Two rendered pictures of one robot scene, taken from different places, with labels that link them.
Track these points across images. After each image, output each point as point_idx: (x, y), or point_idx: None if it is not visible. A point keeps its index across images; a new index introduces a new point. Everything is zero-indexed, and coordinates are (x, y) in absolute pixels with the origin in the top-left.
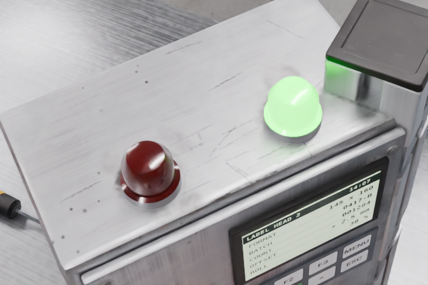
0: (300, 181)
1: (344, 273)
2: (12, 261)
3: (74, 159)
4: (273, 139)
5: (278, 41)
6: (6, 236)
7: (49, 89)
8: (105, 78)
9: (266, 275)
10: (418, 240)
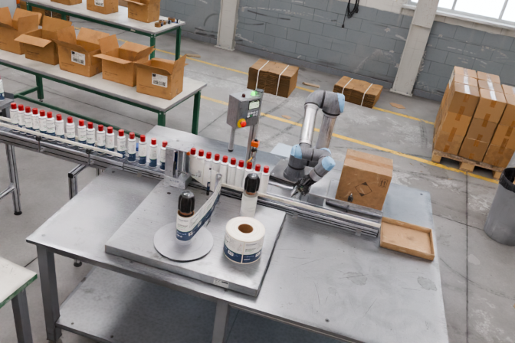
0: (254, 98)
1: (255, 115)
2: (182, 167)
3: (237, 96)
4: (251, 96)
5: (250, 92)
6: None
7: None
8: (237, 93)
9: (250, 110)
10: None
